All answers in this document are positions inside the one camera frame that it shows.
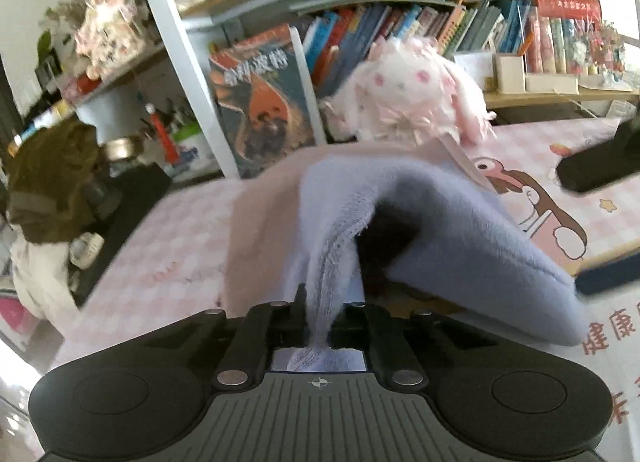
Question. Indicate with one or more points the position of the pink white plush bunny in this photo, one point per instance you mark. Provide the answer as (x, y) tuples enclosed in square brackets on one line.
[(406, 91)]

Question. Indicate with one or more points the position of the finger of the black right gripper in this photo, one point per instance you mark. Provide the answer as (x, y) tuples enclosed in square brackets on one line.
[(601, 165), (607, 277)]

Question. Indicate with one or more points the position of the row of colourful books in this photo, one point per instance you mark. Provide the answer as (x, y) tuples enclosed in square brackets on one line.
[(336, 40)]

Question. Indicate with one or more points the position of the lavender fleece garment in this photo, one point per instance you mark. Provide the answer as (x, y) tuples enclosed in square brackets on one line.
[(447, 237)]

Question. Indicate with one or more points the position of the red boxed book set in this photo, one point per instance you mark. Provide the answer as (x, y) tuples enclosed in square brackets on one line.
[(562, 33)]

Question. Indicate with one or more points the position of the beige desk organiser box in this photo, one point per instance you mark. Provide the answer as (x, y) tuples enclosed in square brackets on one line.
[(510, 74)]

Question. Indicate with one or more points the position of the white hanging garment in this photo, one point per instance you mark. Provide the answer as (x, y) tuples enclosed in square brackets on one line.
[(40, 277)]

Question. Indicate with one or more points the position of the olive brown hanging garment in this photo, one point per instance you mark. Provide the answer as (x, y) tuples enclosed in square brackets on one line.
[(47, 179)]

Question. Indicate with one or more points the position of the metal lid glass jar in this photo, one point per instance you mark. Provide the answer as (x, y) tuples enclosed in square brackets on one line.
[(122, 154)]

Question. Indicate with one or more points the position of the pink cartoon desk mat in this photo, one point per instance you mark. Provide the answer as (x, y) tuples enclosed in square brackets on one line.
[(173, 264)]

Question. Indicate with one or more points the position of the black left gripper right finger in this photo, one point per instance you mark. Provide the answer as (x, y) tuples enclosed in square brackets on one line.
[(387, 354)]

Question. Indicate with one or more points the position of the black keyboard piano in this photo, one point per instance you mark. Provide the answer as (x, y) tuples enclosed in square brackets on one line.
[(141, 188)]

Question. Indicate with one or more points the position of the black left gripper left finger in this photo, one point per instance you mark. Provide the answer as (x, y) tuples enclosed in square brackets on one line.
[(251, 341)]

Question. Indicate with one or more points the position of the white green plastic jar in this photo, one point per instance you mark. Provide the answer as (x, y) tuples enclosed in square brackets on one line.
[(193, 149)]

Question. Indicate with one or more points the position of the Harry Potter book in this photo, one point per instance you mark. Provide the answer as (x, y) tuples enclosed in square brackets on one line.
[(266, 103)]

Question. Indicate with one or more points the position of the pink floral bouquet decoration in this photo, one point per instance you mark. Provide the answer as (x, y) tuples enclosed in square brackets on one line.
[(105, 34)]

